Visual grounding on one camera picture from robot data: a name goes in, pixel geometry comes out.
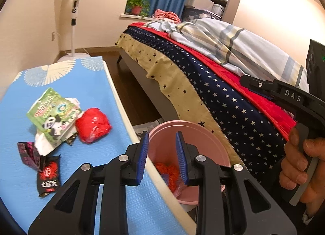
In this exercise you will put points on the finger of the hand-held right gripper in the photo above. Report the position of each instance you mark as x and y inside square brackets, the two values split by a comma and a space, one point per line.
[259, 84]
[260, 94]

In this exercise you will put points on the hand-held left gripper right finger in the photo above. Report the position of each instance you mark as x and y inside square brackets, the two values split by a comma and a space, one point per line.
[181, 158]

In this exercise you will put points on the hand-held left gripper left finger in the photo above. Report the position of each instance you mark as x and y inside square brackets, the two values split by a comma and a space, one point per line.
[143, 156]

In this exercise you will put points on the orange wrapper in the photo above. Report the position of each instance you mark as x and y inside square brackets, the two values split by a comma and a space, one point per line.
[167, 171]

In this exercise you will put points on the pink trash bin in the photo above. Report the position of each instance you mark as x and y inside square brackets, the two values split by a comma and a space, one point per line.
[208, 143]

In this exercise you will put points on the person's right forearm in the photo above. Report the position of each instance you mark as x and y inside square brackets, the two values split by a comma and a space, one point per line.
[314, 221]

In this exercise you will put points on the person's right hand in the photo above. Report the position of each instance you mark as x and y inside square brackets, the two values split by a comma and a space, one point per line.
[292, 171]

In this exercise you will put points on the red blanket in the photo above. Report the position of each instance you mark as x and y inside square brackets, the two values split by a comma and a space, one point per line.
[269, 108]

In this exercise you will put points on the newspaper sheet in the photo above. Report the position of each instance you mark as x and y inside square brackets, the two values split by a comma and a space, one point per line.
[144, 128]

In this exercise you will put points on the bed with star blanket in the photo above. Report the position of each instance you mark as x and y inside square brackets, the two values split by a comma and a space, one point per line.
[223, 102]

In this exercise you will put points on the white table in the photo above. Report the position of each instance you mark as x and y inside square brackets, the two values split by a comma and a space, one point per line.
[165, 194]

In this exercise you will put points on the plaid duvet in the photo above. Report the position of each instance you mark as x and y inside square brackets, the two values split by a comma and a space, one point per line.
[223, 41]

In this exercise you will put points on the red plastic bag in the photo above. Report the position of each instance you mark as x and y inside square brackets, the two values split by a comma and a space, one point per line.
[92, 125]

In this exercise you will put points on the dark floral wrapper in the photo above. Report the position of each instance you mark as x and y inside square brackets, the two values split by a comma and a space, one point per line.
[71, 140]

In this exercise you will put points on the light blue tablecloth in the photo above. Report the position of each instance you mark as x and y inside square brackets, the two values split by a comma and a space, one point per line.
[101, 92]

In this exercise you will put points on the clear plastic box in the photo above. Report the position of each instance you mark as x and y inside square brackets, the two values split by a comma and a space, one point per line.
[217, 8]

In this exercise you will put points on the black snack packet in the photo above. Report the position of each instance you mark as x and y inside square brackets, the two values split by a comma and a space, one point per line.
[48, 174]

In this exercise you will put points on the green snack packet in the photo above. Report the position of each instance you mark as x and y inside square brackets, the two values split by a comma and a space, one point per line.
[54, 113]

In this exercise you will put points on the crumpled white paper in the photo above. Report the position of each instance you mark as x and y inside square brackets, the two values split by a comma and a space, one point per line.
[43, 143]

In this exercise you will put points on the grey storage box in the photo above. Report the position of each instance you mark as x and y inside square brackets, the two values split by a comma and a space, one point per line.
[200, 1]

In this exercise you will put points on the purple patterned wrapper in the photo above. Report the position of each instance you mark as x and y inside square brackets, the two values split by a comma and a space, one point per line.
[26, 153]

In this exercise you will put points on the pink clothes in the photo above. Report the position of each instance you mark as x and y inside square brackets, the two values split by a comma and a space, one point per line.
[165, 14]

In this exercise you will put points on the white windowsill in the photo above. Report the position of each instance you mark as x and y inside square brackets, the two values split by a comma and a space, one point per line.
[134, 17]

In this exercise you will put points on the potted green plant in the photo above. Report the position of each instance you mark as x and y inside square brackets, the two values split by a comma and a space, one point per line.
[137, 8]

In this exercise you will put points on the grey bed frame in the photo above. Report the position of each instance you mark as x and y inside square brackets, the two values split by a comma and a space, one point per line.
[152, 90]

